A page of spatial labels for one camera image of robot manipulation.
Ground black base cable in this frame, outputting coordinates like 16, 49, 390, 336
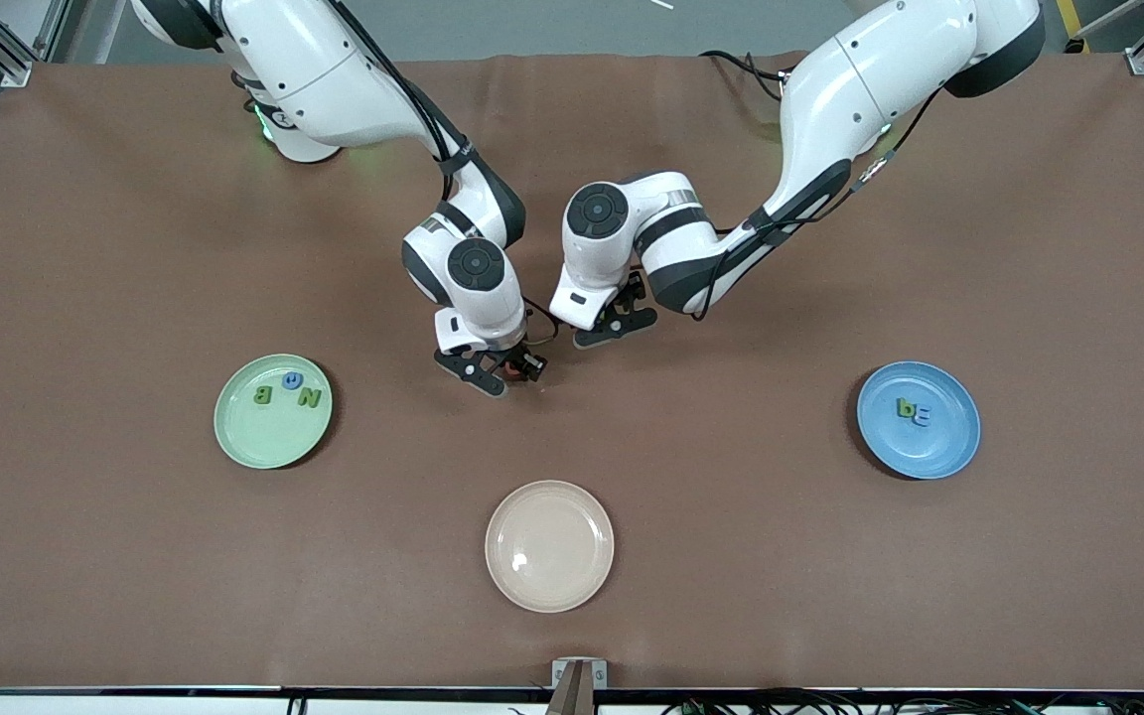
699, 50, 793, 100

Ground tan camera pole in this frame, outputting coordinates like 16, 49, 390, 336
545, 663, 600, 715

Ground thin grey metal bar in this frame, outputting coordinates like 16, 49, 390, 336
1069, 0, 1144, 51

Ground beige plate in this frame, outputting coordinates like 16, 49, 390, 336
485, 480, 616, 614

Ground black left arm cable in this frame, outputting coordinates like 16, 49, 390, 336
693, 94, 926, 321

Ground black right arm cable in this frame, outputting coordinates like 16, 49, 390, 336
332, 0, 561, 349

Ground black cable bundle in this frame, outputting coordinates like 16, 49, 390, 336
661, 688, 1144, 715

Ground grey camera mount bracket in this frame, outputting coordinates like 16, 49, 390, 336
552, 658, 609, 689

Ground light green plate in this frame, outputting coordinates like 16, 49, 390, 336
214, 354, 334, 471

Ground blue plate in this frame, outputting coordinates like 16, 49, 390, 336
856, 360, 982, 481

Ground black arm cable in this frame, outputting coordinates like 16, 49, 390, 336
693, 94, 926, 321
332, 0, 561, 349

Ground brown table cover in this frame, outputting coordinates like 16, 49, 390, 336
0, 52, 1144, 691

